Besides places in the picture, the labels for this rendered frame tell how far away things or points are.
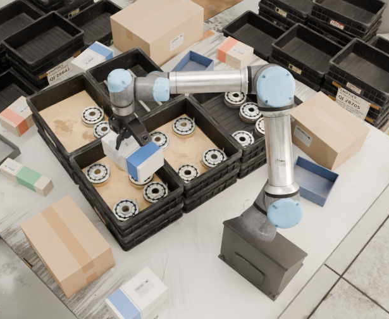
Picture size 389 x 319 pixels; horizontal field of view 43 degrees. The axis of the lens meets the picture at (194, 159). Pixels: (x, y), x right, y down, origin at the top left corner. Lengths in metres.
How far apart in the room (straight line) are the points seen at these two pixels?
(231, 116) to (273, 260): 0.81
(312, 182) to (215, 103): 0.58
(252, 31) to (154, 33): 1.20
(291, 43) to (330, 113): 1.14
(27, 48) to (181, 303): 1.94
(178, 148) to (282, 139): 0.69
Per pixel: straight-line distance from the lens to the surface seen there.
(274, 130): 1.62
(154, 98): 1.60
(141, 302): 1.90
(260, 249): 1.78
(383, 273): 3.01
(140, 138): 1.70
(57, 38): 3.32
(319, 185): 2.31
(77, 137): 2.28
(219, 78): 1.71
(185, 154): 2.17
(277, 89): 1.57
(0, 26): 3.68
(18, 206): 2.29
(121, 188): 2.09
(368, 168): 2.45
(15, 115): 2.51
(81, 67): 2.64
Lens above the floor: 2.57
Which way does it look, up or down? 54 degrees down
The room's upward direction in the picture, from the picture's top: 2 degrees clockwise
